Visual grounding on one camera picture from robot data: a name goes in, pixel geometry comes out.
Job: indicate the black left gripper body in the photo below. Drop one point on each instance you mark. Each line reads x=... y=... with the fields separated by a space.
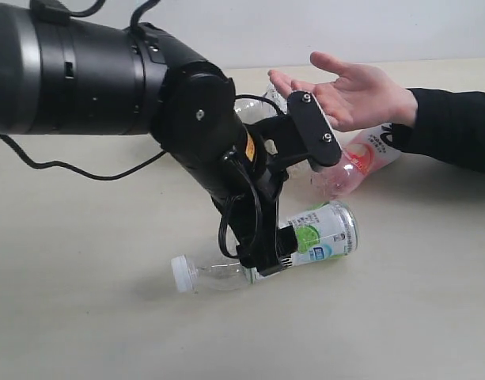
x=252 y=210

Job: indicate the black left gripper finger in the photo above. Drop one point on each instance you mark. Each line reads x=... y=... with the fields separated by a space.
x=321 y=147

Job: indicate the pink peach label bottle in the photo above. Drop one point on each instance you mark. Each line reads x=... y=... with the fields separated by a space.
x=370 y=150

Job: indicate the clear bottle lime label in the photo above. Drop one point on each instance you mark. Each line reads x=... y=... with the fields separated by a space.
x=328 y=231

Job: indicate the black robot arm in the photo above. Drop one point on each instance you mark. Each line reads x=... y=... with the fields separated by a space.
x=62 y=75

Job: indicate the black sleeved forearm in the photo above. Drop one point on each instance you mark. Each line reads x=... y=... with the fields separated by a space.
x=449 y=127

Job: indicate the clear bottle blue label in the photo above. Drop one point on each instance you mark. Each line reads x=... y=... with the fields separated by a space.
x=251 y=111

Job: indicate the person's open bare hand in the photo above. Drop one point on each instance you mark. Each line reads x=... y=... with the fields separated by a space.
x=361 y=97

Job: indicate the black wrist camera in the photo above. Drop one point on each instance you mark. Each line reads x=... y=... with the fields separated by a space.
x=274 y=251

